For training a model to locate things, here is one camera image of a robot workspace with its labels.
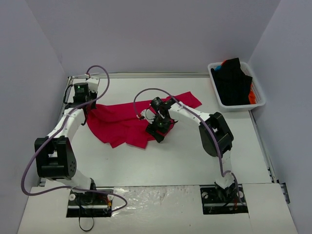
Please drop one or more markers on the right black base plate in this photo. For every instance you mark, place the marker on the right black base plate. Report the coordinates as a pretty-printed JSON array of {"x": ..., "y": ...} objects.
[{"x": 216, "y": 201}]

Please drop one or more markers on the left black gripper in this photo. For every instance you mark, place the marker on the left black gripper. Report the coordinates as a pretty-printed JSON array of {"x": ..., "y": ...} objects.
[{"x": 86, "y": 113}]

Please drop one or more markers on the orange t shirt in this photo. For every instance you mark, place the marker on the orange t shirt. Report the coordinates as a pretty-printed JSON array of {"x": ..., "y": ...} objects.
[{"x": 252, "y": 97}]

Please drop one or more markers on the red t shirt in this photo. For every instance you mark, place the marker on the red t shirt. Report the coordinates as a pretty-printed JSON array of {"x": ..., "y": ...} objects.
[{"x": 118, "y": 124}]

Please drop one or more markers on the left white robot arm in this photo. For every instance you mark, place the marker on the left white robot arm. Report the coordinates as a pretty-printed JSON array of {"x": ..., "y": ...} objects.
[{"x": 55, "y": 160}]

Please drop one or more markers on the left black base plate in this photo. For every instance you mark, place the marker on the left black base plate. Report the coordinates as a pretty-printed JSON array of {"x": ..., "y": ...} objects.
[{"x": 88, "y": 205}]

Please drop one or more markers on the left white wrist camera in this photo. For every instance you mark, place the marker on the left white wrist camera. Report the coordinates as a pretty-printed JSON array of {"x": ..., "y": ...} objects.
[{"x": 93, "y": 83}]

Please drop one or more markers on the blue t shirt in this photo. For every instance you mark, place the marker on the blue t shirt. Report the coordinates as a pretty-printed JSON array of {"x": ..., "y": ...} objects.
[{"x": 218, "y": 68}]

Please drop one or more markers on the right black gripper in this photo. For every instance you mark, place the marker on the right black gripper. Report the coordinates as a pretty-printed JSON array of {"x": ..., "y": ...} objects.
[{"x": 155, "y": 132}]

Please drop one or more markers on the black t shirt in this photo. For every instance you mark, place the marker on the black t shirt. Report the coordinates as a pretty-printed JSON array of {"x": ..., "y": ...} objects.
[{"x": 232, "y": 84}]

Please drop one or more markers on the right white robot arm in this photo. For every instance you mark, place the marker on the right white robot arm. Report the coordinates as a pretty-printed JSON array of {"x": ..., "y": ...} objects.
[{"x": 215, "y": 134}]

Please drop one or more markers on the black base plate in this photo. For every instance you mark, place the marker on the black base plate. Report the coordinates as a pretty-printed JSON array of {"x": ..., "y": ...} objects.
[
  {"x": 216, "y": 201},
  {"x": 88, "y": 205}
]

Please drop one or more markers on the white plastic basket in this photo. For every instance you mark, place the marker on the white plastic basket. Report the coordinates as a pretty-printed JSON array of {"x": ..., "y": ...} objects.
[{"x": 257, "y": 96}]

